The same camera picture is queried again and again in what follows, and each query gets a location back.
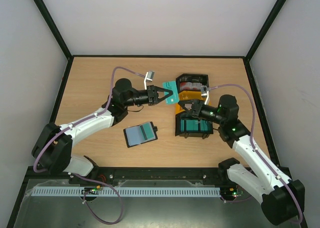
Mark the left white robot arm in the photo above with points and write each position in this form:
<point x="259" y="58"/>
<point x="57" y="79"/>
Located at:
<point x="53" y="149"/>

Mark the black bin with red cards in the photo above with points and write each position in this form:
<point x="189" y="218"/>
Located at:
<point x="192" y="77"/>

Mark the light blue cable duct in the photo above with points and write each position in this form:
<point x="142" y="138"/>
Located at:
<point x="64" y="191"/>

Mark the black bin with teal cards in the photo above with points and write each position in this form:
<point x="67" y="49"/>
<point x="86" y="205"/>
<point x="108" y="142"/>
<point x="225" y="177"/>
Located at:
<point x="189" y="135"/>

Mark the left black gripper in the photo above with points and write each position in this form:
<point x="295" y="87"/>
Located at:
<point x="154" y="90"/>

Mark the red dotted card stack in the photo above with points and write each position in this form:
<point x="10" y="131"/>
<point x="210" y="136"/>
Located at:
<point x="190" y="86"/>

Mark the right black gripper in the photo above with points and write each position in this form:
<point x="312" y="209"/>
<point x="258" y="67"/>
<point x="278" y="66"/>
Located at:
<point x="196" y="108"/>

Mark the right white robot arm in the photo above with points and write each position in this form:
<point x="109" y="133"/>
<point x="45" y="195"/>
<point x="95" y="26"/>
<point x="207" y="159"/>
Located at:
<point x="280" y="197"/>

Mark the black leather card holder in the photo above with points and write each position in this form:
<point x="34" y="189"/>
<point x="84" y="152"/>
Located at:
<point x="133" y="135"/>

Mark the teal card stack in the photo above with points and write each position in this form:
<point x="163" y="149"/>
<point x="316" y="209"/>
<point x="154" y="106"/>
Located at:
<point x="195" y="125"/>

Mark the yellow bin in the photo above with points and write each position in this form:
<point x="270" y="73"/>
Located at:
<point x="186" y="95"/>

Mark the black aluminium frame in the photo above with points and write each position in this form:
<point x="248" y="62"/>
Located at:
<point x="246" y="60"/>

